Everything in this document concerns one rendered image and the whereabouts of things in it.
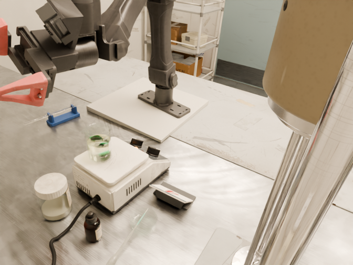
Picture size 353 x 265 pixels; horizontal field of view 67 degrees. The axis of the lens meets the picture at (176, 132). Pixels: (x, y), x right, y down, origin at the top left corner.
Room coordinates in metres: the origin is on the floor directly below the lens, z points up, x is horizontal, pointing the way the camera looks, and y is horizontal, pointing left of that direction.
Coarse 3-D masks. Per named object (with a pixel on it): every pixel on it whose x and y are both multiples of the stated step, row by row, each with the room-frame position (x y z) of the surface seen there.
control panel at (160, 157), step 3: (126, 141) 0.56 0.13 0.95; (129, 141) 0.57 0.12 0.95; (144, 147) 0.57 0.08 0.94; (144, 150) 0.54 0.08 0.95; (150, 156) 0.50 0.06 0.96; (159, 156) 0.53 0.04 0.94; (162, 156) 0.54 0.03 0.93; (153, 159) 0.49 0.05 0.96; (156, 159) 0.49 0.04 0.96; (159, 159) 0.50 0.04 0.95; (162, 159) 0.51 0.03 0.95; (165, 159) 0.52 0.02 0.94
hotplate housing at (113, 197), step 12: (72, 168) 0.43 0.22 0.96; (144, 168) 0.45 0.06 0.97; (156, 168) 0.48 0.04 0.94; (168, 168) 0.53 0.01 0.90; (84, 180) 0.41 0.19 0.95; (96, 180) 0.40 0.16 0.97; (120, 180) 0.40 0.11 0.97; (132, 180) 0.41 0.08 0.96; (144, 180) 0.45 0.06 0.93; (96, 192) 0.39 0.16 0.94; (108, 192) 0.37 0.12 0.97; (120, 192) 0.39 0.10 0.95; (132, 192) 0.41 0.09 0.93; (108, 204) 0.37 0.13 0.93; (120, 204) 0.38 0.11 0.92
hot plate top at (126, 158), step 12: (120, 144) 0.50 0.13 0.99; (84, 156) 0.45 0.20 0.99; (120, 156) 0.46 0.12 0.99; (132, 156) 0.46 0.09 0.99; (144, 156) 0.47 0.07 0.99; (84, 168) 0.41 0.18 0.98; (96, 168) 0.41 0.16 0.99; (108, 168) 0.42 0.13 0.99; (120, 168) 0.42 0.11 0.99; (132, 168) 0.42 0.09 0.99; (108, 180) 0.38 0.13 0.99
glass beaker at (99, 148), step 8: (88, 128) 0.46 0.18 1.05; (96, 128) 0.47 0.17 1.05; (104, 128) 0.48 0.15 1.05; (88, 136) 0.43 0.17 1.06; (96, 136) 0.43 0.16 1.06; (104, 136) 0.43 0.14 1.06; (88, 144) 0.43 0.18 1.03; (96, 144) 0.43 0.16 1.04; (104, 144) 0.43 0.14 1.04; (88, 152) 0.44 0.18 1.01; (96, 152) 0.43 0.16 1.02; (104, 152) 0.43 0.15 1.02; (96, 160) 0.43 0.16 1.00; (104, 160) 0.43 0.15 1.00
